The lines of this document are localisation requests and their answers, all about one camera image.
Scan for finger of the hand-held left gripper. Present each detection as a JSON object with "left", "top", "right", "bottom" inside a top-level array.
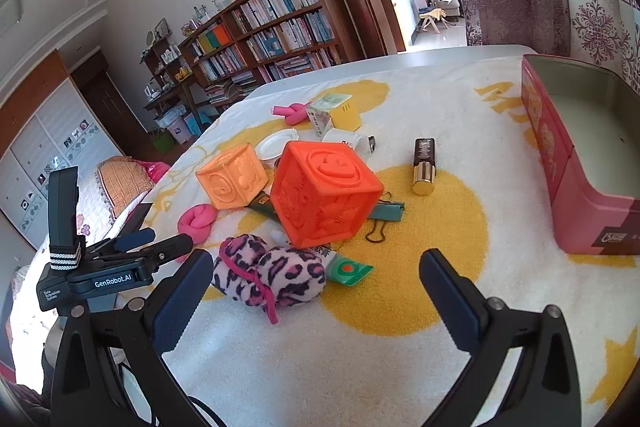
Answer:
[
  {"left": 87, "top": 228, "right": 157, "bottom": 258},
  {"left": 112, "top": 233, "right": 195, "bottom": 269}
]

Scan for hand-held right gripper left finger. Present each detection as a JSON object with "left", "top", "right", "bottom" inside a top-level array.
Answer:
[{"left": 50, "top": 249, "right": 216, "bottom": 427}]

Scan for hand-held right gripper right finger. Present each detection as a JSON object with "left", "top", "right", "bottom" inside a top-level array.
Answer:
[{"left": 419, "top": 248, "right": 598, "bottom": 427}]

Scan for pink knotted foam tube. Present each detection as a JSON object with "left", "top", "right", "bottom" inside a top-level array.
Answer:
[
  {"left": 271, "top": 103, "right": 313, "bottom": 125},
  {"left": 177, "top": 202, "right": 218, "bottom": 264}
]

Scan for light orange embossed toy cube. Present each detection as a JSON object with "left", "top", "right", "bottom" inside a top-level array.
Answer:
[{"left": 195, "top": 144, "right": 271, "bottom": 210}]

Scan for dark green cosmetic tube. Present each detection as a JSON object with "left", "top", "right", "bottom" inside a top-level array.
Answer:
[{"left": 245, "top": 189, "right": 281, "bottom": 220}]

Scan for pink leopard plush pouch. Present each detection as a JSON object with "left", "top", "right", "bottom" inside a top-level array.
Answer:
[{"left": 212, "top": 234, "right": 327, "bottom": 325}]

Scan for white green ointment tube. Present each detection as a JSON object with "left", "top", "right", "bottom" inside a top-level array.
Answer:
[{"left": 270, "top": 227, "right": 375, "bottom": 287}]

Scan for brown gold lipstick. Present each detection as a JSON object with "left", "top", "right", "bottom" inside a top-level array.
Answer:
[{"left": 412, "top": 137, "right": 437, "bottom": 196}]

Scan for white round dish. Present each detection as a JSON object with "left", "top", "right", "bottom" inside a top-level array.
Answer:
[{"left": 256, "top": 129, "right": 301, "bottom": 168}]

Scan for red cardboard box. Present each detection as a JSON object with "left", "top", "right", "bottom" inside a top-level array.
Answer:
[{"left": 520, "top": 53, "right": 640, "bottom": 255}]

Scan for red-orange embossed toy cube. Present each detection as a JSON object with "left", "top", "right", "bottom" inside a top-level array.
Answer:
[{"left": 270, "top": 139, "right": 385, "bottom": 250}]

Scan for orange checked pillow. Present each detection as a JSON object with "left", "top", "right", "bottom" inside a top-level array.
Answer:
[{"left": 96, "top": 156, "right": 153, "bottom": 218}]

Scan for yellow white printed blanket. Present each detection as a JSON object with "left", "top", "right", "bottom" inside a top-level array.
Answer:
[{"left": 10, "top": 72, "right": 640, "bottom": 427}]

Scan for pink cloth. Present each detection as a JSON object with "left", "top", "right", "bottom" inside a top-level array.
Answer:
[{"left": 137, "top": 159, "right": 171, "bottom": 182}]

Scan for teal binder clip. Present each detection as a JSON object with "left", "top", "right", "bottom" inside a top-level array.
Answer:
[{"left": 367, "top": 191, "right": 406, "bottom": 224}]

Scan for purple plastic bin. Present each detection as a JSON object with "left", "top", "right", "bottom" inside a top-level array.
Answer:
[{"left": 167, "top": 114, "right": 193, "bottom": 145}]

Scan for blue plastic bin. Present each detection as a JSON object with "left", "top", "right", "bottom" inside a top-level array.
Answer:
[{"left": 184, "top": 109, "right": 206, "bottom": 138}]

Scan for white panel wardrobe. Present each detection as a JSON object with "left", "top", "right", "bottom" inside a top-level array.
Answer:
[{"left": 0, "top": 49, "right": 131, "bottom": 253}]

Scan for dark wooden door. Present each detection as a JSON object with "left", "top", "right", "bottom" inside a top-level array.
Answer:
[{"left": 70, "top": 57, "right": 151, "bottom": 158}]

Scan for small dark wooden shelf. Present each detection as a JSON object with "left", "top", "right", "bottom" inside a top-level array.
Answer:
[{"left": 141, "top": 34, "right": 201, "bottom": 118}]

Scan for white tape roll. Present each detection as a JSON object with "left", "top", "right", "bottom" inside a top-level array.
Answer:
[{"left": 321, "top": 129, "right": 368, "bottom": 152}]

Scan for yellow white carton box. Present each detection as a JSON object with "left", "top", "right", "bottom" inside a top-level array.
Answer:
[{"left": 306, "top": 93, "right": 364, "bottom": 138}]

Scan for rows of books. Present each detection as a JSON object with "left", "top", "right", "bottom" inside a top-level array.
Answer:
[{"left": 187, "top": 0, "right": 346, "bottom": 102}]

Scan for wooden bookshelf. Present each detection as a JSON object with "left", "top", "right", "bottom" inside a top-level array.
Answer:
[{"left": 177, "top": 0, "right": 366, "bottom": 108}]

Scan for small wooden stool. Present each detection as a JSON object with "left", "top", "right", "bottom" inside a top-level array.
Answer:
[{"left": 417, "top": 7, "right": 451, "bottom": 32}]

